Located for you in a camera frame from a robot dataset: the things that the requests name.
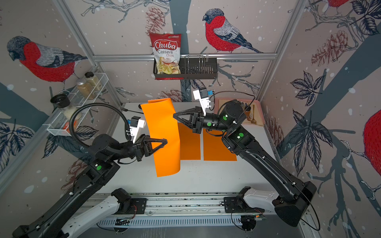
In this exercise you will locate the brown spice jar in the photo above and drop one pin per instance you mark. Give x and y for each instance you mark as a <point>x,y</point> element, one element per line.
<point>85,89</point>

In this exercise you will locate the small red packet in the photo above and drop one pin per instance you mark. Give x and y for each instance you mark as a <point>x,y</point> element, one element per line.
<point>66,127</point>

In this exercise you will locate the black lid rice jar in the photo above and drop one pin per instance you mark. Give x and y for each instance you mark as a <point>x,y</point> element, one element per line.
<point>62,102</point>

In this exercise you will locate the tan spice jar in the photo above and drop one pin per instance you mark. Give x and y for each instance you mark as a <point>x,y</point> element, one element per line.
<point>93,80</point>

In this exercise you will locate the pink tray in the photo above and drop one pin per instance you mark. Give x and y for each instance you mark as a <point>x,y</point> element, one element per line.
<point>259,116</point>

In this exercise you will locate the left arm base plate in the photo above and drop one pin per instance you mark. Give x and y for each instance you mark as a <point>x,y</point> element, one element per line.
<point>135,206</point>

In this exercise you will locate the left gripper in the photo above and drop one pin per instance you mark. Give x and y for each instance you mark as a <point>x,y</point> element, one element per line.
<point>138,147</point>

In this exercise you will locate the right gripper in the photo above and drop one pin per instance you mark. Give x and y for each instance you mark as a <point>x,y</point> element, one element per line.
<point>197,127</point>

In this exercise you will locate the black wire wall basket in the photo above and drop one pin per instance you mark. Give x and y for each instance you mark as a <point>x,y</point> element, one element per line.
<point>188,68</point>

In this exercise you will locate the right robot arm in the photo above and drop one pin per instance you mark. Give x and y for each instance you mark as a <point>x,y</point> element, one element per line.
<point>294,195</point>

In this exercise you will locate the clear acrylic wall shelf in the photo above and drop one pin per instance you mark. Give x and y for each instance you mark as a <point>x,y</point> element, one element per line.
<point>55,128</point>

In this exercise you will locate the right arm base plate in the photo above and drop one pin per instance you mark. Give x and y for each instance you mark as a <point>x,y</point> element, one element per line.
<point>238,205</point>

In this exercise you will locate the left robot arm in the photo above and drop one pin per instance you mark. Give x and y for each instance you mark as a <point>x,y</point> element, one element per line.
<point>107,151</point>

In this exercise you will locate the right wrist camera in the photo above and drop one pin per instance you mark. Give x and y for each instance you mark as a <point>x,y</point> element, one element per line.
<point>202,95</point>

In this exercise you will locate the black fork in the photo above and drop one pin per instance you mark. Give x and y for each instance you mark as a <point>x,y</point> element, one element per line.
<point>127,110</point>

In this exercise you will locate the orange paper sheet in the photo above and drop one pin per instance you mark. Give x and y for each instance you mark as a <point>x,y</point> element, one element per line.
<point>215,150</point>
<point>189,144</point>
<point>161,124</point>

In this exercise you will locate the red cassava chips bag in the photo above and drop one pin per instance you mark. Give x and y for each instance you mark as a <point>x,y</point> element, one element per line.
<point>167,53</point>

